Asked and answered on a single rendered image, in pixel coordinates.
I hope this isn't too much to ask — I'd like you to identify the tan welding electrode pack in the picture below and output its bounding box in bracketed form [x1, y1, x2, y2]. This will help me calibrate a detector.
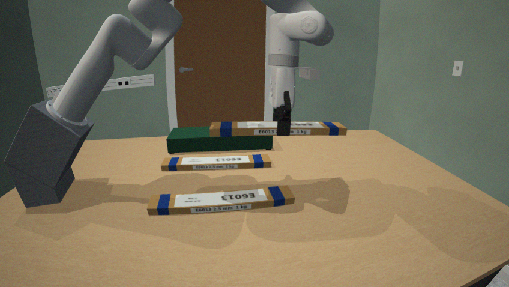
[161, 154, 271, 171]

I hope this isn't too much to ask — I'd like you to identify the tan cardboard pack with blue bands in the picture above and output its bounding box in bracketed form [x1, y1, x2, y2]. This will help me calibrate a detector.
[209, 121, 347, 137]

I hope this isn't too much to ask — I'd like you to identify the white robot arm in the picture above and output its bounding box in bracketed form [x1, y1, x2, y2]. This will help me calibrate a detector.
[46, 0, 334, 129]

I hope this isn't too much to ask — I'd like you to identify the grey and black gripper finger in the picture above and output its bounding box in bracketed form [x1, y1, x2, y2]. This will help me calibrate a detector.
[277, 91, 292, 136]
[273, 107, 279, 121]

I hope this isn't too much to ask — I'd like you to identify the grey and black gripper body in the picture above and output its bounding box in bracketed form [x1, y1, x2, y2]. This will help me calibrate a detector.
[268, 65, 298, 109]

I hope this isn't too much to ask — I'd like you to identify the cardboard welding electrode pack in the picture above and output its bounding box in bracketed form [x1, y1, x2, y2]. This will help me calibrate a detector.
[147, 185, 295, 215]

